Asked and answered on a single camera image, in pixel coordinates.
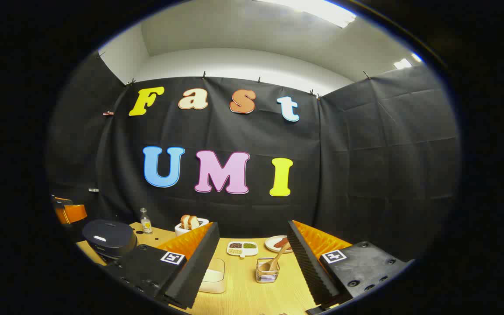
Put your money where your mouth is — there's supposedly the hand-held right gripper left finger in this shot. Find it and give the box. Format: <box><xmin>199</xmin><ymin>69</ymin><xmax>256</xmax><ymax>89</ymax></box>
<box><xmin>103</xmin><ymin>221</ymin><xmax>221</xmax><ymax>310</ymax></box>

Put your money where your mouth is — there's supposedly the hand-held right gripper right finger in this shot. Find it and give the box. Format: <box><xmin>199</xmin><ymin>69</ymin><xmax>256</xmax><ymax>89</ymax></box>
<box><xmin>287</xmin><ymin>220</ymin><xmax>414</xmax><ymax>309</ymax></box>

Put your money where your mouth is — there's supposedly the wooden spoon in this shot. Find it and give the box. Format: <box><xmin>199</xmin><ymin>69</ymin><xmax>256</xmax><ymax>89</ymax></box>
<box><xmin>259</xmin><ymin>242</ymin><xmax>292</xmax><ymax>272</ymax></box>

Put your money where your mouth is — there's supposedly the dark lidded rice cooker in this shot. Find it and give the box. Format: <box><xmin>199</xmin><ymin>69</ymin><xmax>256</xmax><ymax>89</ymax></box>
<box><xmin>82</xmin><ymin>220</ymin><xmax>138</xmax><ymax>263</ymax></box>

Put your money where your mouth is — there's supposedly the metal wire chopstick holder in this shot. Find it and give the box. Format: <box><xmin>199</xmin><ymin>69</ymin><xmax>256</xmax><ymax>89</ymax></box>
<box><xmin>255</xmin><ymin>257</ymin><xmax>280</xmax><ymax>284</ymax></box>

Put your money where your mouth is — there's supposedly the clear plastic container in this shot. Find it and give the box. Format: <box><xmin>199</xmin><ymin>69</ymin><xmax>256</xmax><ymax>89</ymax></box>
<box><xmin>198</xmin><ymin>257</ymin><xmax>226</xmax><ymax>294</ymax></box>

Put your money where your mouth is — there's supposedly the white round plate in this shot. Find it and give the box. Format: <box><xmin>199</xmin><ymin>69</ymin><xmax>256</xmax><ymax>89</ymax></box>
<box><xmin>265</xmin><ymin>235</ymin><xmax>294</xmax><ymax>253</ymax></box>

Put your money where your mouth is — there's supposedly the white toaster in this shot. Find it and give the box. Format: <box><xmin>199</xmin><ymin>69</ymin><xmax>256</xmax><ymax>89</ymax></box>
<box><xmin>175</xmin><ymin>217</ymin><xmax>210</xmax><ymax>237</ymax></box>

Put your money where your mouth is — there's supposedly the white divided dish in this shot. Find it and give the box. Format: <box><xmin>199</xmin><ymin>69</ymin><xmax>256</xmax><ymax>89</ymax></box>
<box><xmin>227</xmin><ymin>241</ymin><xmax>259</xmax><ymax>259</ymax></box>

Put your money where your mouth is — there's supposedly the glass bottle with yellow label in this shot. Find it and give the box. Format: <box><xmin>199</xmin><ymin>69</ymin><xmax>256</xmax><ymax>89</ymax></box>
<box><xmin>140</xmin><ymin>207</ymin><xmax>153</xmax><ymax>235</ymax></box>

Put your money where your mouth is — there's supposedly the black backdrop cloth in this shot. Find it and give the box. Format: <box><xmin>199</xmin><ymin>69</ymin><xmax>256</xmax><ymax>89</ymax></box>
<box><xmin>46</xmin><ymin>52</ymin><xmax>460</xmax><ymax>263</ymax></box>

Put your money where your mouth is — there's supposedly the small ceiling light panel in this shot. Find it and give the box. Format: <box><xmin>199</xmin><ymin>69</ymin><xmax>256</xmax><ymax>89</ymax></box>
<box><xmin>393</xmin><ymin>52</ymin><xmax>423</xmax><ymax>70</ymax></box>

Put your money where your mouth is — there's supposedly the large ceiling light panel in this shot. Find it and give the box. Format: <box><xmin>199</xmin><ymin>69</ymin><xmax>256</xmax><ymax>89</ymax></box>
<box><xmin>254</xmin><ymin>0</ymin><xmax>357</xmax><ymax>28</ymax></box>

